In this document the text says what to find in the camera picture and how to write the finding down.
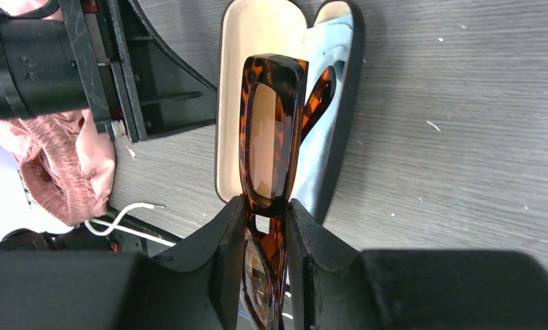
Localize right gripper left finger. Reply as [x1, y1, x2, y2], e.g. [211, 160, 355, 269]
[0, 197, 245, 329]

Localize brown tortoise sunglasses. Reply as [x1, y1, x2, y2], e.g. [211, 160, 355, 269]
[239, 54, 337, 329]

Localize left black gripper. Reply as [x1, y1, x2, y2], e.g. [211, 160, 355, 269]
[0, 1, 217, 142]

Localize white loose wire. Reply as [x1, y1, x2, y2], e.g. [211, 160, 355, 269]
[83, 202, 177, 248]

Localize pink cloth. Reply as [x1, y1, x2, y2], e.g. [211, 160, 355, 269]
[0, 1, 116, 226]

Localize black glasses case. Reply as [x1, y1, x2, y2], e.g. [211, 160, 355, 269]
[215, 1, 365, 223]

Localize light blue cleaning cloth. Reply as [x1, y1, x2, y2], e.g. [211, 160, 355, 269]
[291, 14, 353, 222]

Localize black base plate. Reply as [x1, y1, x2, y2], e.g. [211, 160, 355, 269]
[0, 203, 182, 257]

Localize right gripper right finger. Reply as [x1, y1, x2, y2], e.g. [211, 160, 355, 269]
[285, 201, 548, 329]

